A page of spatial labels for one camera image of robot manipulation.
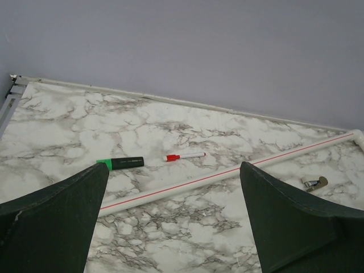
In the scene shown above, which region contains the red capped white pen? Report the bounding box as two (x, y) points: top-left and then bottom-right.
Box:
(163, 152), (206, 162)

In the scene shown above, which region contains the white PVC pipe frame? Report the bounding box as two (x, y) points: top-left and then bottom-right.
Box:
(98, 130), (363, 217)

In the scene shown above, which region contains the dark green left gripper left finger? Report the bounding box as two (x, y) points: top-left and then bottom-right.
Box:
(1, 163), (109, 272)

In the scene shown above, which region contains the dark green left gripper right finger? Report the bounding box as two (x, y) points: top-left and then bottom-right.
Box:
(240, 162), (363, 272)

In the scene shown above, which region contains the small grey metal piece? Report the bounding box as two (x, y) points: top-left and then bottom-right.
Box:
(301, 175), (328, 192)

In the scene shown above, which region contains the aluminium table edge frame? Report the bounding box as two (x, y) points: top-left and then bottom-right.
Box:
(9, 75), (346, 132)

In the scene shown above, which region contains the green black highlighter marker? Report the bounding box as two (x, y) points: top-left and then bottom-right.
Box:
(96, 157), (144, 171)

